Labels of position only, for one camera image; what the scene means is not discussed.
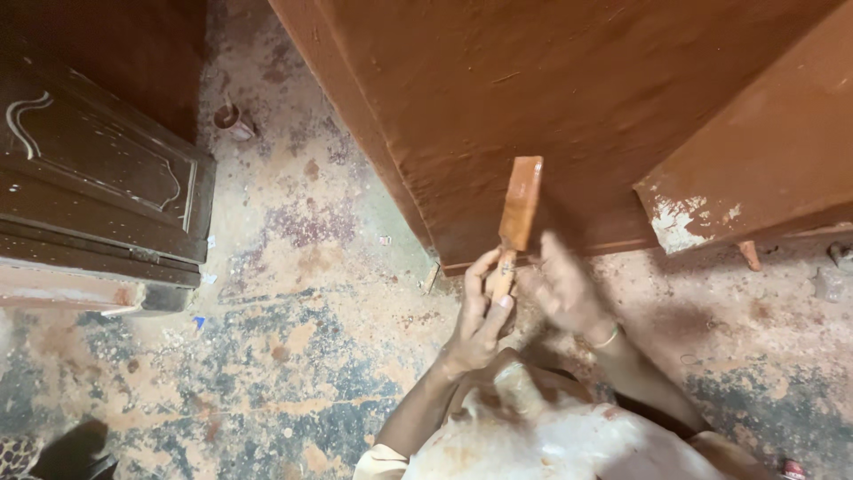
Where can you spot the small wooden wedge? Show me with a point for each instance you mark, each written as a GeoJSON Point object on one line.
{"type": "Point", "coordinates": [750, 255]}

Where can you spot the small paint tin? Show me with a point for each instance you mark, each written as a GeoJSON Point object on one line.
{"type": "Point", "coordinates": [233, 122]}

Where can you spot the paint-covered putty knife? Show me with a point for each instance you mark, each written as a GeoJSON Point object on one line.
{"type": "Point", "coordinates": [520, 206]}

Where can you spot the crumpled clear plastic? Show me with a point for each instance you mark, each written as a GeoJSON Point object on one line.
{"type": "Point", "coordinates": [828, 285]}

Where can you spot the leopard print cloth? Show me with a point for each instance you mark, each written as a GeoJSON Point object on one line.
{"type": "Point", "coordinates": [17, 457]}

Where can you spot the person's right fingers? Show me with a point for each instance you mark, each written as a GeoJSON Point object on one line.
{"type": "Point", "coordinates": [552, 263]}

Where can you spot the dark brown carved wooden door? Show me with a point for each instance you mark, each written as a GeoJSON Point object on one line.
{"type": "Point", "coordinates": [86, 180]}

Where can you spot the flat wood chip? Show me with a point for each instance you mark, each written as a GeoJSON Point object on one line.
{"type": "Point", "coordinates": [430, 278]}

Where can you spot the person's stained white shirt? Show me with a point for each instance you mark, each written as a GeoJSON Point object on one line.
{"type": "Point", "coordinates": [553, 440]}

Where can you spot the large brown painted wooden cabinet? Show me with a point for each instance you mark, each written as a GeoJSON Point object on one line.
{"type": "Point", "coordinates": [506, 100]}

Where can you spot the thin wrist bangle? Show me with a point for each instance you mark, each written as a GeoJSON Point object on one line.
{"type": "Point", "coordinates": [605, 340]}

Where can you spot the blue paper scrap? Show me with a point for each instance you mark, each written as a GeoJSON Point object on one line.
{"type": "Point", "coordinates": [198, 322]}

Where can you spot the person's right hand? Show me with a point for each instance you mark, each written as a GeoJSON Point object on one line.
{"type": "Point", "coordinates": [573, 300]}

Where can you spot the brown panel with chipped paint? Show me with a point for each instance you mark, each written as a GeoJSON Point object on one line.
{"type": "Point", "coordinates": [753, 160]}

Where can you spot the person's left hand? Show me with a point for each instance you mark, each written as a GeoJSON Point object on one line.
{"type": "Point", "coordinates": [474, 337]}

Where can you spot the small red object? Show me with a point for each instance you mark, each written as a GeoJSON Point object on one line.
{"type": "Point", "coordinates": [794, 470]}

